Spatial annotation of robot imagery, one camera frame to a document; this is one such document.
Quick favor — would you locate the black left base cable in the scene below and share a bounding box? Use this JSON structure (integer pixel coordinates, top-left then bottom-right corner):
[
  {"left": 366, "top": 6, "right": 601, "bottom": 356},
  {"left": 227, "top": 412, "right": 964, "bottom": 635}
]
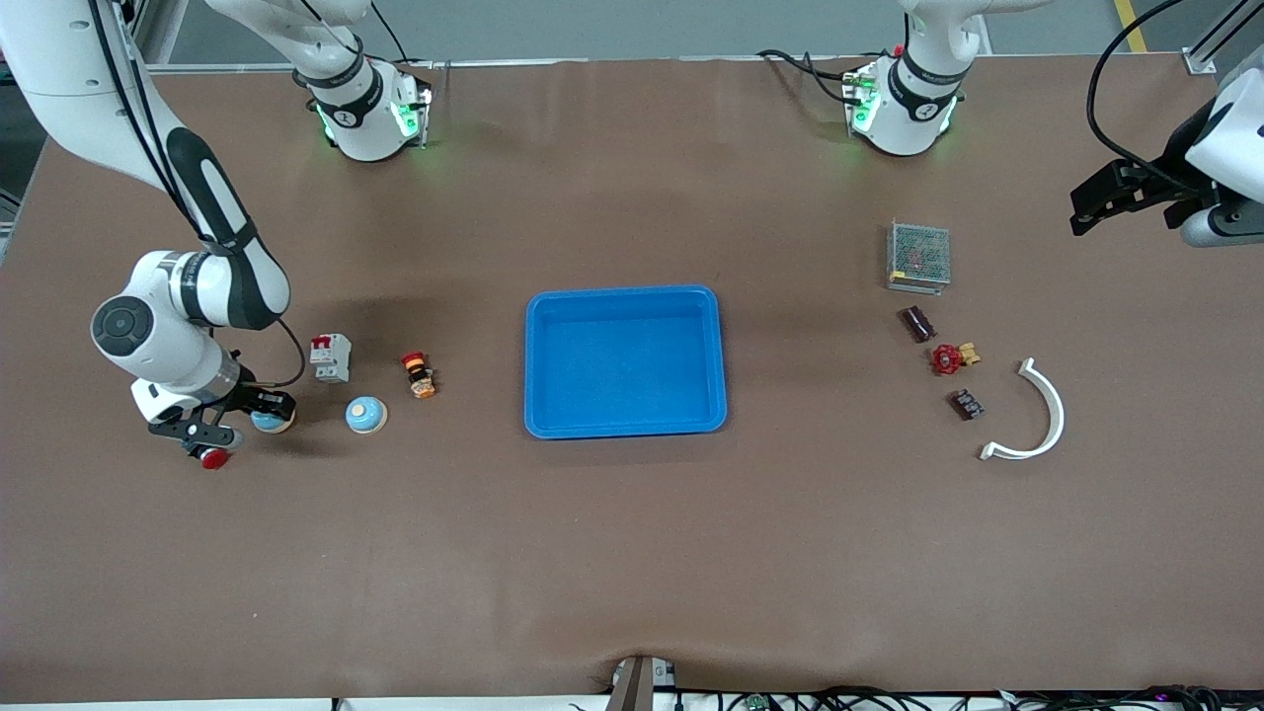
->
[{"left": 758, "top": 47, "right": 862, "bottom": 106}]

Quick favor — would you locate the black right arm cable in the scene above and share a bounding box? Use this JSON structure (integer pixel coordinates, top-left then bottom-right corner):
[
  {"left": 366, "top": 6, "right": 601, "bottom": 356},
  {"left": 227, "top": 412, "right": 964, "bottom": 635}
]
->
[{"left": 89, "top": 0, "right": 213, "bottom": 243}]

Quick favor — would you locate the orange emergency stop switch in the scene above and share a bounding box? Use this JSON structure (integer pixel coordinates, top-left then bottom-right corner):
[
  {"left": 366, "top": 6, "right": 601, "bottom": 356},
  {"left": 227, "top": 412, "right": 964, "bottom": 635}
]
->
[{"left": 400, "top": 350, "right": 437, "bottom": 401}]

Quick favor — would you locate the camera stand post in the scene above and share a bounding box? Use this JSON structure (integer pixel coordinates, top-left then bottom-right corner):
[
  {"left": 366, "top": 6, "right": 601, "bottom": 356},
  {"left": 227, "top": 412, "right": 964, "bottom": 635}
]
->
[{"left": 604, "top": 655, "right": 678, "bottom": 711}]

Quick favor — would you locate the black base cable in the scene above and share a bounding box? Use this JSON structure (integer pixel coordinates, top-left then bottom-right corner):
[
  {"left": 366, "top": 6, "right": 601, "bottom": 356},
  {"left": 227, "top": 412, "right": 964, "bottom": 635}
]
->
[
  {"left": 370, "top": 3, "right": 435, "bottom": 72},
  {"left": 758, "top": 47, "right": 862, "bottom": 106}
]

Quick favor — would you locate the brass valve red handwheel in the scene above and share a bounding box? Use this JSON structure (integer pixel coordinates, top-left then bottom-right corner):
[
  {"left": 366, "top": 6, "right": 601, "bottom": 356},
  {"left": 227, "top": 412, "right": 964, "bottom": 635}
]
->
[{"left": 929, "top": 342, "right": 982, "bottom": 377}]

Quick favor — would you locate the white curved plastic clamp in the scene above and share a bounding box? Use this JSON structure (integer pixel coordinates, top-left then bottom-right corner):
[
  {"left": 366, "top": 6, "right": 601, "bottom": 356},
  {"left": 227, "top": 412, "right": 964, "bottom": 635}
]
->
[{"left": 979, "top": 357, "right": 1067, "bottom": 462}]

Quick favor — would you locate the black right base cable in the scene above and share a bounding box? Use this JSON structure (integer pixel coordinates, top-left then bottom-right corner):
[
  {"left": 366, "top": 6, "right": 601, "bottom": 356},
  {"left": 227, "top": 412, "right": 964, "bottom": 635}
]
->
[{"left": 370, "top": 3, "right": 435, "bottom": 72}]

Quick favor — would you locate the aluminium frame profile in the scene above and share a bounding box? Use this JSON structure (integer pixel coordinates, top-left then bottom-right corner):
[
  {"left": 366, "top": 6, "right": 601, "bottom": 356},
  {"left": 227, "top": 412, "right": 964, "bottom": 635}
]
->
[{"left": 1185, "top": 0, "right": 1264, "bottom": 75}]

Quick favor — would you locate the white circuit breaker red switch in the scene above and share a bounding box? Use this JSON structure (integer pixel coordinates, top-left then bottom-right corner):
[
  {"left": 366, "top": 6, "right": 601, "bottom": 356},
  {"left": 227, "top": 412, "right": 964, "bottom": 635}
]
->
[{"left": 309, "top": 334, "right": 354, "bottom": 384}]

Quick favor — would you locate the metal mesh power supply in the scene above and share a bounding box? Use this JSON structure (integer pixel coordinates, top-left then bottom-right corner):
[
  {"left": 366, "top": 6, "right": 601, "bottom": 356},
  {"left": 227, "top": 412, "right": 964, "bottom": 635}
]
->
[{"left": 886, "top": 219, "right": 952, "bottom": 296}]

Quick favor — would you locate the blue plastic tray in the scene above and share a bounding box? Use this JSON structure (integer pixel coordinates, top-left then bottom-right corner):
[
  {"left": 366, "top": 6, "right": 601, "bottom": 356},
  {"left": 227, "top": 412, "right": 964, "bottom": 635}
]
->
[{"left": 523, "top": 284, "right": 729, "bottom": 440}]

